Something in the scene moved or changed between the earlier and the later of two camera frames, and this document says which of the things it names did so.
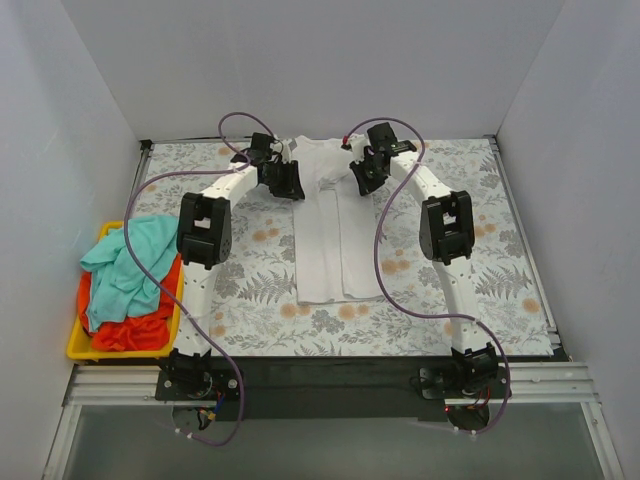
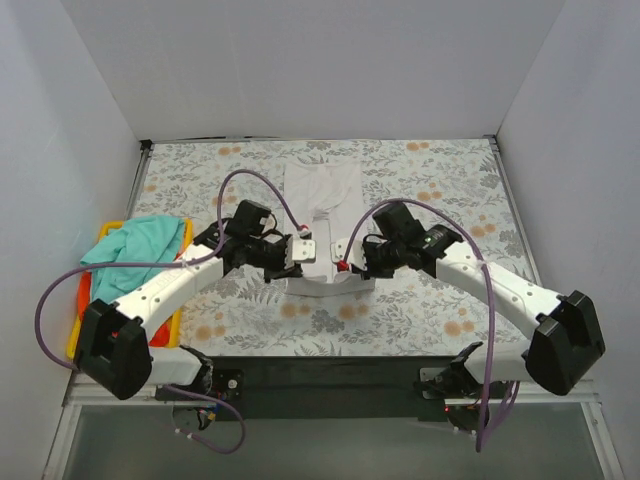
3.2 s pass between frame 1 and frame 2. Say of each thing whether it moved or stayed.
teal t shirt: stayed
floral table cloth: stayed
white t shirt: moved
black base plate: stayed
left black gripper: moved
